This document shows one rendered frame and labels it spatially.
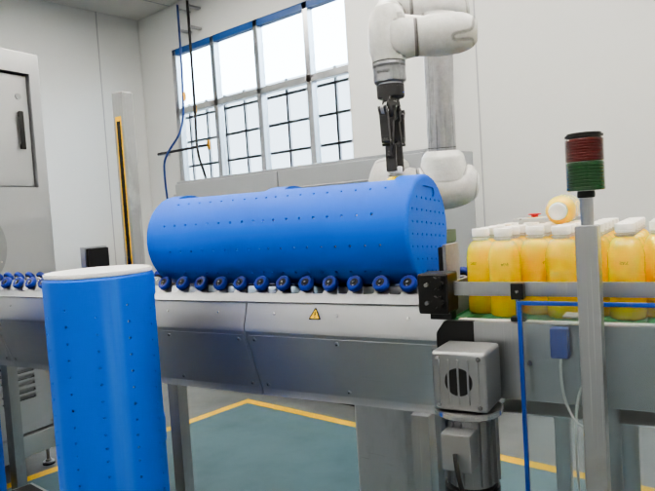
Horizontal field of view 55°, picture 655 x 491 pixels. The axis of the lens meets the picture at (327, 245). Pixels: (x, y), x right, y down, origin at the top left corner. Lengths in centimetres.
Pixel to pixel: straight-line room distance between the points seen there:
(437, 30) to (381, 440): 140
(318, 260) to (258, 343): 31
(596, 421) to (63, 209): 608
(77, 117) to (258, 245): 540
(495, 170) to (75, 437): 342
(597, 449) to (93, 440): 117
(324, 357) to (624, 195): 283
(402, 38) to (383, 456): 142
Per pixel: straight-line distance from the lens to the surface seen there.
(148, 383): 175
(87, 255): 239
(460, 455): 130
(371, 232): 156
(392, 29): 176
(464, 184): 226
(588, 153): 116
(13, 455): 316
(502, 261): 141
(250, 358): 186
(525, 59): 449
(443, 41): 176
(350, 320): 163
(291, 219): 168
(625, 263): 136
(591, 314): 119
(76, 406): 174
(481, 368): 128
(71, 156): 692
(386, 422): 232
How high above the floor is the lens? 115
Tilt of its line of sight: 3 degrees down
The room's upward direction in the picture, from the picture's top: 4 degrees counter-clockwise
